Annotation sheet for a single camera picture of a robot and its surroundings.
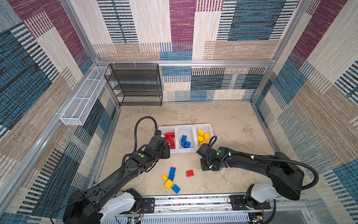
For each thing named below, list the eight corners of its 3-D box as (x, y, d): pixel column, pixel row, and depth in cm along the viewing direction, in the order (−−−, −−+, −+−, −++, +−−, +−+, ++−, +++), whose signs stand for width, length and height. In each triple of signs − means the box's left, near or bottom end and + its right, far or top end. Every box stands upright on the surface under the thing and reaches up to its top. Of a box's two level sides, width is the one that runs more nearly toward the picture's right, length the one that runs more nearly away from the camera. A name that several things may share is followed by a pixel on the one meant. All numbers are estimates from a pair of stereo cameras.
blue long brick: (168, 179, 84) (167, 178, 82) (171, 167, 89) (170, 166, 87) (173, 181, 84) (173, 180, 82) (176, 168, 88) (176, 167, 86)
